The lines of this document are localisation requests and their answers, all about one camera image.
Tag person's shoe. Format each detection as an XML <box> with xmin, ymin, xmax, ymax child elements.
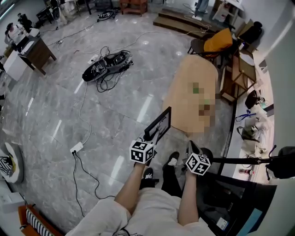
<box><xmin>142</xmin><ymin>167</ymin><xmax>154</xmax><ymax>180</ymax></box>
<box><xmin>162</xmin><ymin>151</ymin><xmax>180</xmax><ymax>171</ymax></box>

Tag person's right shoe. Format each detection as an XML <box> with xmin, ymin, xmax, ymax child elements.
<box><xmin>162</xmin><ymin>151</ymin><xmax>180</xmax><ymax>171</ymax></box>

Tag black glass-door cabinet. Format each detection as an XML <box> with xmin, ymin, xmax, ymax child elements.
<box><xmin>195</xmin><ymin>172</ymin><xmax>277</xmax><ymax>236</ymax></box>

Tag white box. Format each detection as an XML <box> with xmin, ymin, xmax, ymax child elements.
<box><xmin>3</xmin><ymin>50</ymin><xmax>30</xmax><ymax>81</ymax></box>

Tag wooden side shelf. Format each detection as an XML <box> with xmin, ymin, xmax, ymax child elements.
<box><xmin>220</xmin><ymin>49</ymin><xmax>257</xmax><ymax>102</ymax></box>

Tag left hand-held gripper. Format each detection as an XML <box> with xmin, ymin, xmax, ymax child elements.
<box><xmin>130</xmin><ymin>130</ymin><xmax>162</xmax><ymax>168</ymax></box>

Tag white desk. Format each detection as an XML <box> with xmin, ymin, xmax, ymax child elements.
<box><xmin>212</xmin><ymin>0</ymin><xmax>245</xmax><ymax>23</ymax></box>

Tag dark wooden nightstand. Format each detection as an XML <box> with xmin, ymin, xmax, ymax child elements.
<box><xmin>18</xmin><ymin>36</ymin><xmax>57</xmax><ymax>76</ymax></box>

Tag blue lanyard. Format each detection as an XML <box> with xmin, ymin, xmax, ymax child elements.
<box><xmin>235</xmin><ymin>110</ymin><xmax>256</xmax><ymax>122</ymax></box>

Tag black padded bag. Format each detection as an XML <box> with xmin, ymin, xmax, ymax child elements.
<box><xmin>239</xmin><ymin>21</ymin><xmax>263</xmax><ymax>44</ymax></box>

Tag wooden coffee table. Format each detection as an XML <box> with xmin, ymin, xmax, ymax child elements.
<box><xmin>162</xmin><ymin>54</ymin><xmax>219</xmax><ymax>134</ymax></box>

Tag person's right forearm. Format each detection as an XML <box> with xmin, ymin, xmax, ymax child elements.
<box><xmin>177</xmin><ymin>171</ymin><xmax>199</xmax><ymax>226</ymax></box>

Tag black coat rack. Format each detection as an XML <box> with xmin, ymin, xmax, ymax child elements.
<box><xmin>200</xmin><ymin>144</ymin><xmax>278</xmax><ymax>181</ymax></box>

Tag brown wooden cabinet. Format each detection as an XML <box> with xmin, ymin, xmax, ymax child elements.
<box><xmin>119</xmin><ymin>0</ymin><xmax>148</xmax><ymax>16</ymax></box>

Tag blue book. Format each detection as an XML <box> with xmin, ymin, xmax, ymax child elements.
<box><xmin>242</xmin><ymin>207</ymin><xmax>263</xmax><ymax>236</ymax></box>

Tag ceiling light strip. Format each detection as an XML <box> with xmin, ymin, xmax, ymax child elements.
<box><xmin>0</xmin><ymin>0</ymin><xmax>19</xmax><ymax>20</ymax></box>

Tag black printed bag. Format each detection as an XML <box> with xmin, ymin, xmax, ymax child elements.
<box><xmin>97</xmin><ymin>9</ymin><xmax>119</xmax><ymax>23</ymax></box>

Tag person's black trousers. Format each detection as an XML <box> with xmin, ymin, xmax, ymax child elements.
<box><xmin>139</xmin><ymin>165</ymin><xmax>183</xmax><ymax>199</ymax></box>

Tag white round plate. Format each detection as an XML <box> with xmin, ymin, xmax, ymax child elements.
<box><xmin>242</xmin><ymin>54</ymin><xmax>255</xmax><ymax>67</ymax></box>

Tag black power cable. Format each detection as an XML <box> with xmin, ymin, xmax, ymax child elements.
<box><xmin>72</xmin><ymin>152</ymin><xmax>116</xmax><ymax>217</ymax></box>

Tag black device with cables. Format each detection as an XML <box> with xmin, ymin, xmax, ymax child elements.
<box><xmin>82</xmin><ymin>46</ymin><xmax>134</xmax><ymax>93</ymax></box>

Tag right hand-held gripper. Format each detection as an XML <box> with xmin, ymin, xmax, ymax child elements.
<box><xmin>181</xmin><ymin>140</ymin><xmax>212</xmax><ymax>177</ymax></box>

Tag person's left forearm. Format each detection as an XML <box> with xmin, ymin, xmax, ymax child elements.
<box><xmin>114</xmin><ymin>162</ymin><xmax>146</xmax><ymax>215</ymax></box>

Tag white power cable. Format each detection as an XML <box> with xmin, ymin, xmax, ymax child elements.
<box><xmin>78</xmin><ymin>82</ymin><xmax>92</xmax><ymax>146</ymax></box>

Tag white cloth bag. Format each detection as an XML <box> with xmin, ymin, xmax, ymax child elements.
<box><xmin>244</xmin><ymin>110</ymin><xmax>275</xmax><ymax>153</ymax></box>

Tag dark round chair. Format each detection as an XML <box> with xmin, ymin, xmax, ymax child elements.
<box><xmin>188</xmin><ymin>33</ymin><xmax>231</xmax><ymax>60</ymax></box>

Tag person's left shoe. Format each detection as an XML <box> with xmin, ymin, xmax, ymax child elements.
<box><xmin>142</xmin><ymin>167</ymin><xmax>154</xmax><ymax>180</ymax></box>

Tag dark hanging bag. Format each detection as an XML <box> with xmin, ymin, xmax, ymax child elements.
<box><xmin>267</xmin><ymin>146</ymin><xmax>295</xmax><ymax>179</ymax></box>

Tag black picture frame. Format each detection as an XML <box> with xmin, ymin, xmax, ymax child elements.
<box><xmin>144</xmin><ymin>106</ymin><xmax>172</xmax><ymax>142</ymax></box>

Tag grey round seat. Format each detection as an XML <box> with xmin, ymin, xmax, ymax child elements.
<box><xmin>0</xmin><ymin>142</ymin><xmax>25</xmax><ymax>184</ymax></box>

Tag dark handbag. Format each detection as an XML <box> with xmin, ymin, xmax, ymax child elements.
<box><xmin>245</xmin><ymin>89</ymin><xmax>261</xmax><ymax>109</ymax></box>

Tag orange cushion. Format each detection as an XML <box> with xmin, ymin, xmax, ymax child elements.
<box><xmin>203</xmin><ymin>28</ymin><xmax>233</xmax><ymax>53</ymax></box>

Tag white low cabinet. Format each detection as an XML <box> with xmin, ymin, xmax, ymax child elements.
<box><xmin>227</xmin><ymin>49</ymin><xmax>276</xmax><ymax>183</ymax></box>

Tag orange box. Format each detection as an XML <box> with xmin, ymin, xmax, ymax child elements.
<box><xmin>18</xmin><ymin>204</ymin><xmax>65</xmax><ymax>236</ymax></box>

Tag person's beige shirt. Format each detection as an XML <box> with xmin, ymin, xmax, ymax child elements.
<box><xmin>65</xmin><ymin>187</ymin><xmax>216</xmax><ymax>236</ymax></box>

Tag olive green bag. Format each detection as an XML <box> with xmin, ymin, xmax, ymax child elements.
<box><xmin>236</xmin><ymin>125</ymin><xmax>260</xmax><ymax>142</ymax></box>

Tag wooden steps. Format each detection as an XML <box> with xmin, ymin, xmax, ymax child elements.
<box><xmin>153</xmin><ymin>8</ymin><xmax>219</xmax><ymax>39</ymax></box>

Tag white carton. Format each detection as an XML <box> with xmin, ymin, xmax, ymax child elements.
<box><xmin>0</xmin><ymin>192</ymin><xmax>25</xmax><ymax>214</ymax></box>

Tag zebra striped cushion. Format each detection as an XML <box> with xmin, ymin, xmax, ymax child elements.
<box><xmin>0</xmin><ymin>156</ymin><xmax>17</xmax><ymax>178</ymax></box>

